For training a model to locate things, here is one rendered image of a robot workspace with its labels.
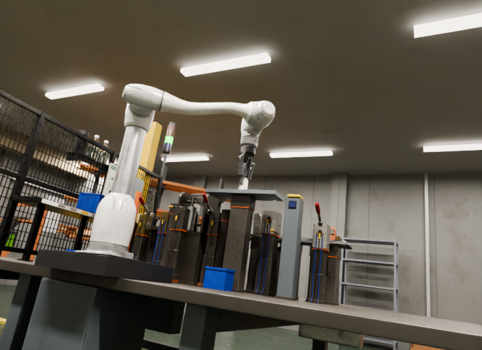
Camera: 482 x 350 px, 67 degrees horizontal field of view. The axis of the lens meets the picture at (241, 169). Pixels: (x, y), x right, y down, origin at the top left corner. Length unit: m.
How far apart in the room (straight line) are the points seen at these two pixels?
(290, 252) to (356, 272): 6.27
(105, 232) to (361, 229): 6.84
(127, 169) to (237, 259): 0.67
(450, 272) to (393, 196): 1.69
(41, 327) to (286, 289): 0.94
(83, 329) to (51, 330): 0.16
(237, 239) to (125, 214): 0.53
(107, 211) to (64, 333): 0.45
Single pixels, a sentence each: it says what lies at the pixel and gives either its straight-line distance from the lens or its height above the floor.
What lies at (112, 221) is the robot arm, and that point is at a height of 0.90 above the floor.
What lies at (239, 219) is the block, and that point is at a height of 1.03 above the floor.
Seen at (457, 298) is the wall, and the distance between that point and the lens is 7.78.
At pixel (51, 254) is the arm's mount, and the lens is 1.53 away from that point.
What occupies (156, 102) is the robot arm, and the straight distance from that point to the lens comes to 1.81.
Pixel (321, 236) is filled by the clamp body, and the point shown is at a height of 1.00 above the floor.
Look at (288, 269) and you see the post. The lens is 1.66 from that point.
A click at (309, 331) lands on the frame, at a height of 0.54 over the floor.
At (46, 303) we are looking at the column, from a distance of 1.59.
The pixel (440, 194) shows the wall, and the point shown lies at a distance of 8.06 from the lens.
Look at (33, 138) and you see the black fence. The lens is 2.46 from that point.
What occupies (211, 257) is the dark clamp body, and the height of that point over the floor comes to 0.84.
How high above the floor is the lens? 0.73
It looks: 17 degrees up
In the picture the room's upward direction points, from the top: 8 degrees clockwise
